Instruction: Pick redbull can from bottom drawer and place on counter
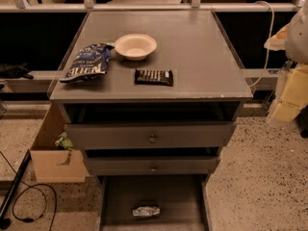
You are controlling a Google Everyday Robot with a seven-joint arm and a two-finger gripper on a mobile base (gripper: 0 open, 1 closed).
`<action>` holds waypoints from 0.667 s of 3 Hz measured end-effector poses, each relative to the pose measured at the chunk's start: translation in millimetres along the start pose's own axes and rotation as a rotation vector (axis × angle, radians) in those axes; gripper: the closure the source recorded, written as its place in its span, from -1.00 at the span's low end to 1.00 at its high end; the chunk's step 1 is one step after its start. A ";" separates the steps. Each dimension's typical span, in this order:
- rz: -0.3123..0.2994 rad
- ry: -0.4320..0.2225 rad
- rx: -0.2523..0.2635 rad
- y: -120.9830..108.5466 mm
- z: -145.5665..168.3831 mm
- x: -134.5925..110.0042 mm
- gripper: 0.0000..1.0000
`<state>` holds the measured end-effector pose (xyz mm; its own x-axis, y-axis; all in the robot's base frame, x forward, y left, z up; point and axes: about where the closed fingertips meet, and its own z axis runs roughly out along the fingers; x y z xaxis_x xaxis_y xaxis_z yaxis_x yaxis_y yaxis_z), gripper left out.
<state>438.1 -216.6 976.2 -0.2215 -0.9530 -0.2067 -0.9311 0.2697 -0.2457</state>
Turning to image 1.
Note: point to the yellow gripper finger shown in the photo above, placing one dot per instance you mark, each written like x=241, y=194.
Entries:
x=291, y=96
x=277, y=41

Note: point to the silver blue redbull can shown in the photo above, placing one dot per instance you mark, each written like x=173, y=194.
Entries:
x=146, y=212

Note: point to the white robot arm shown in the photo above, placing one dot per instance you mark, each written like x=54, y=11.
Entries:
x=296, y=45

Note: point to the grey drawer cabinet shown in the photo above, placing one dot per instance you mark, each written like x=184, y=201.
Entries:
x=208, y=84

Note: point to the grey bottom drawer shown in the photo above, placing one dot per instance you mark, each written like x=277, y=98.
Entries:
x=181, y=198

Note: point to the grey drawer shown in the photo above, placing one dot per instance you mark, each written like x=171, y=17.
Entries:
x=131, y=136
x=151, y=165
x=181, y=198

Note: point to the grey top drawer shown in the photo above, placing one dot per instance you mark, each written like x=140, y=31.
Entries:
x=131, y=136

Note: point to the grey middle drawer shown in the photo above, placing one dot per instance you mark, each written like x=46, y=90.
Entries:
x=151, y=165

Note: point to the dark chocolate bar wrapper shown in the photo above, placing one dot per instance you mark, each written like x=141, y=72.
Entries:
x=154, y=77

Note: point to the white paper bowl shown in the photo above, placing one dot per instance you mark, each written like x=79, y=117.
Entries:
x=135, y=47

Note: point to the blue chip bag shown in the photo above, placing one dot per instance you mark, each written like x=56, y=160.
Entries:
x=91, y=62

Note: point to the green bottle in box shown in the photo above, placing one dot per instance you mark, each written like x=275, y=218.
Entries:
x=64, y=142

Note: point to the cardboard box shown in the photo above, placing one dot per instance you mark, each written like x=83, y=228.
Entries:
x=51, y=163

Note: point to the black object on ledge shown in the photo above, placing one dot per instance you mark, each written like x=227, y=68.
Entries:
x=10, y=71

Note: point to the black bar on floor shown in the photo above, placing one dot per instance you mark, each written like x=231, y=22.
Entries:
x=10, y=187

